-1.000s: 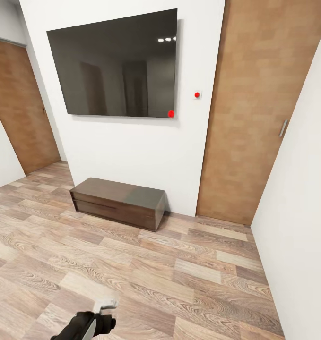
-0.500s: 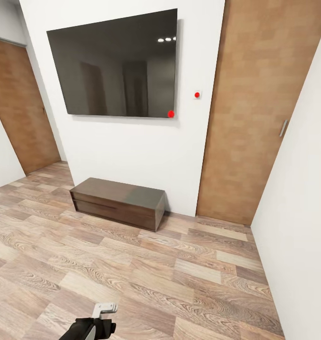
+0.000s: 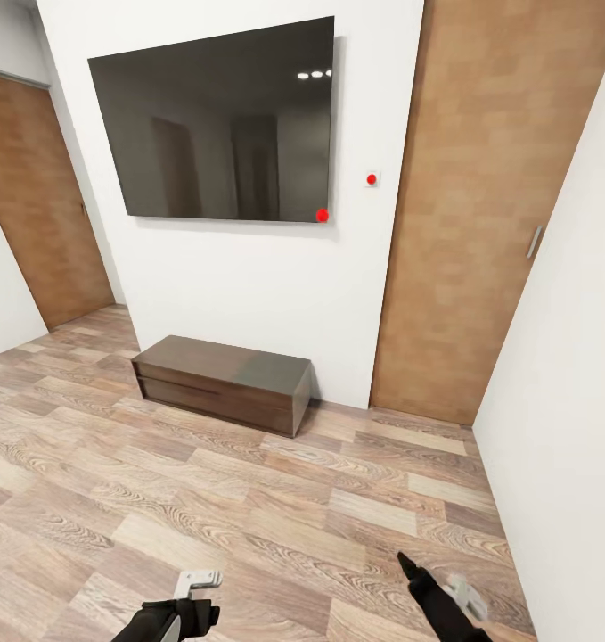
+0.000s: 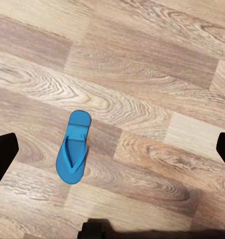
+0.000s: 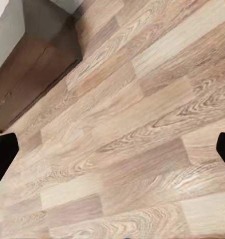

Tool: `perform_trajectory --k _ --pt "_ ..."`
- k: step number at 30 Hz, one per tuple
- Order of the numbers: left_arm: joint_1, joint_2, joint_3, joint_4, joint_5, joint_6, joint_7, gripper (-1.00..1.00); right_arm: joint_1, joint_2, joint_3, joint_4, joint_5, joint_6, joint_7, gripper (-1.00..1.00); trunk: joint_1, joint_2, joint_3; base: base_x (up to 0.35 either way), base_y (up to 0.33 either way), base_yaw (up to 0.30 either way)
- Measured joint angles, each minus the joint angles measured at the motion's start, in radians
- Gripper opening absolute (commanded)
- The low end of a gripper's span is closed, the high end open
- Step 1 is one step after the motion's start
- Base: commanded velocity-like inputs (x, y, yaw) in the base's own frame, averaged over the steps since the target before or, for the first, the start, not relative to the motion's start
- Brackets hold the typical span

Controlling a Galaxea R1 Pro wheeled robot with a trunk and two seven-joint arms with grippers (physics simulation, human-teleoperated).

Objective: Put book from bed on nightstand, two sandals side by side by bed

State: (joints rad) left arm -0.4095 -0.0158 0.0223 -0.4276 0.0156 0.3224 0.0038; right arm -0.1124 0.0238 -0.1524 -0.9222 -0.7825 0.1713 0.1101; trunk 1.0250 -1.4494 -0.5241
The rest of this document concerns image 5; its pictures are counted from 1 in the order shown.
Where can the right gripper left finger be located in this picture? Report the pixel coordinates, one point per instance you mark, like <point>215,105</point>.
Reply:
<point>8,150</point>

